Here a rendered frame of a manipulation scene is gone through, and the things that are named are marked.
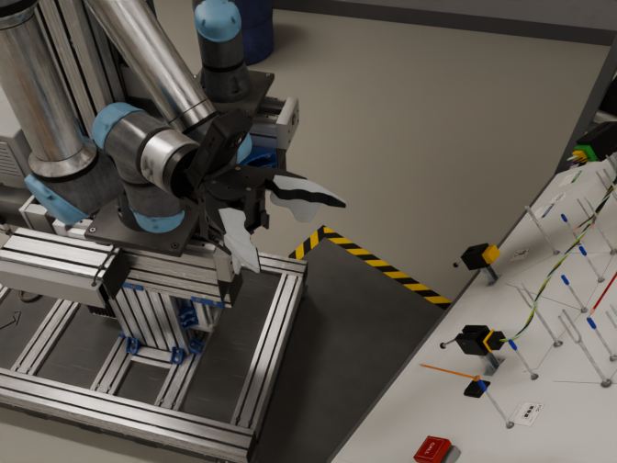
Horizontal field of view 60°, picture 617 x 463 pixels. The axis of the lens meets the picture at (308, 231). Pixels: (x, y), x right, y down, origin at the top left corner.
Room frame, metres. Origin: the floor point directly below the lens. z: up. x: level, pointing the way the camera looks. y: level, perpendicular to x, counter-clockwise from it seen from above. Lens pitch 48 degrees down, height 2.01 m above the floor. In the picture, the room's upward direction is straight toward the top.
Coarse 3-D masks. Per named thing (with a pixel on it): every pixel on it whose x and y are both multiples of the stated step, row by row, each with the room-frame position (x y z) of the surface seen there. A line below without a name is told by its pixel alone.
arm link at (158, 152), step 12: (168, 132) 0.54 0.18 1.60; (156, 144) 0.52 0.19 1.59; (168, 144) 0.52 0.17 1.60; (180, 144) 0.52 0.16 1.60; (144, 156) 0.52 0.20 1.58; (156, 156) 0.51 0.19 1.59; (168, 156) 0.50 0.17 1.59; (144, 168) 0.51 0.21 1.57; (156, 168) 0.50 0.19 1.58; (156, 180) 0.49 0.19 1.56; (168, 192) 0.50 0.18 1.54
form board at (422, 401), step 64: (576, 192) 1.09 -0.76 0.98; (576, 256) 0.77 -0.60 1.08; (448, 320) 0.73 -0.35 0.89; (512, 320) 0.63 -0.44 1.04; (576, 320) 0.55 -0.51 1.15; (448, 384) 0.50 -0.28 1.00; (512, 384) 0.44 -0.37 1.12; (576, 384) 0.40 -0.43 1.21; (384, 448) 0.38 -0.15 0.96; (512, 448) 0.31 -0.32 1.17; (576, 448) 0.28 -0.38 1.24
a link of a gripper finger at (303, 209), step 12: (276, 180) 0.47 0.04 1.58; (288, 180) 0.47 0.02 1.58; (300, 180) 0.48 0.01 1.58; (276, 192) 0.46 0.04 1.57; (288, 192) 0.46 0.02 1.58; (300, 192) 0.46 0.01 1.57; (312, 192) 0.45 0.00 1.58; (324, 192) 0.46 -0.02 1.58; (276, 204) 0.47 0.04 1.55; (288, 204) 0.47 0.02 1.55; (300, 204) 0.46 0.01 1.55; (312, 204) 0.46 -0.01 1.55; (336, 204) 0.45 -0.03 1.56; (300, 216) 0.46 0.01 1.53; (312, 216) 0.46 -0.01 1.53
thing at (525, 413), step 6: (522, 402) 0.39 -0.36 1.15; (528, 402) 0.39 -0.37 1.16; (534, 402) 0.39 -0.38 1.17; (516, 408) 0.39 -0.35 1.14; (522, 408) 0.38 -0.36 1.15; (528, 408) 0.38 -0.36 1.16; (534, 408) 0.37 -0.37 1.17; (540, 408) 0.37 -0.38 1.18; (516, 414) 0.37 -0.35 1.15; (522, 414) 0.37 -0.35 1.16; (528, 414) 0.36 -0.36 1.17; (534, 414) 0.36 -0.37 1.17; (510, 420) 0.36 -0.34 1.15; (516, 420) 0.36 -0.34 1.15; (522, 420) 0.36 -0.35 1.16; (528, 420) 0.35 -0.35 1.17; (534, 420) 0.35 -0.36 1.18
